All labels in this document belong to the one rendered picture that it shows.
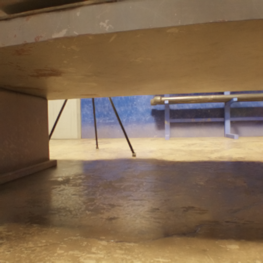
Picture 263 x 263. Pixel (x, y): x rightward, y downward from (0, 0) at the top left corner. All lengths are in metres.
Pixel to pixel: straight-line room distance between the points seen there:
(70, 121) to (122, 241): 3.83
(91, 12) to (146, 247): 0.45
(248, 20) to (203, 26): 0.07
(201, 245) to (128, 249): 0.14
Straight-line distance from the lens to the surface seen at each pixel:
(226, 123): 3.76
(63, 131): 4.27
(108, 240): 0.45
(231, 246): 0.46
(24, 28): 0.52
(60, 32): 0.47
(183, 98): 3.32
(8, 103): 1.04
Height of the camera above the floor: 0.22
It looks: 2 degrees down
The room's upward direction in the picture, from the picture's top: 1 degrees counter-clockwise
